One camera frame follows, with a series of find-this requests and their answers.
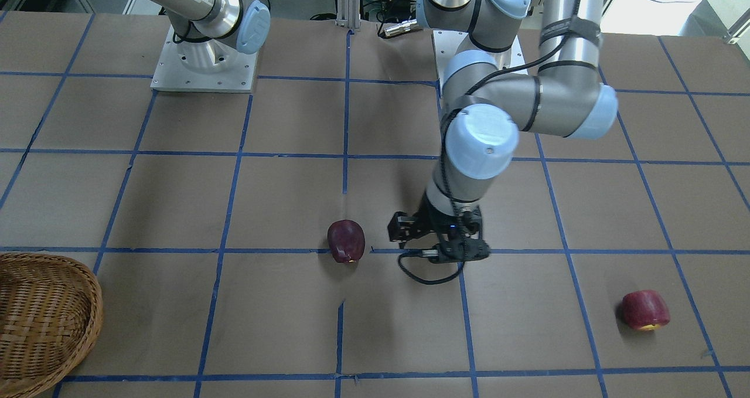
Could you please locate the wicker basket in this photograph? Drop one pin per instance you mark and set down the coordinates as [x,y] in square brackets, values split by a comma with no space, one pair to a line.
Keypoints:
[52,313]

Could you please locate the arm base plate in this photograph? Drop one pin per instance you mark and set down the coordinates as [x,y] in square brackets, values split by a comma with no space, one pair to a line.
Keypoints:
[447,43]
[208,67]

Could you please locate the dark red apple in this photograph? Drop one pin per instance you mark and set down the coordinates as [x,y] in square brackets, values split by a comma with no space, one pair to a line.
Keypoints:
[346,241]

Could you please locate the aluminium frame post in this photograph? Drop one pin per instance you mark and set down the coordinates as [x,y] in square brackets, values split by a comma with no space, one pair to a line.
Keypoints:
[348,14]

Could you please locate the silver flashlight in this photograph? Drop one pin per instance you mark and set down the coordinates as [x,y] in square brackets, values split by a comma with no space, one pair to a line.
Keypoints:
[399,29]

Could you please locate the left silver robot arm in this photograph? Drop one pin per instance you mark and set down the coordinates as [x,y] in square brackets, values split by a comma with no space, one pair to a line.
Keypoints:
[486,107]

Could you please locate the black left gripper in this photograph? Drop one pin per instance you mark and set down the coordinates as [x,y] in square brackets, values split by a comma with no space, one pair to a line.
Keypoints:
[432,218]

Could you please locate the bright red apple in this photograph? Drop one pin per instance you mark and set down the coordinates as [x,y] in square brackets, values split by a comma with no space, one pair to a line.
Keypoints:
[644,310]

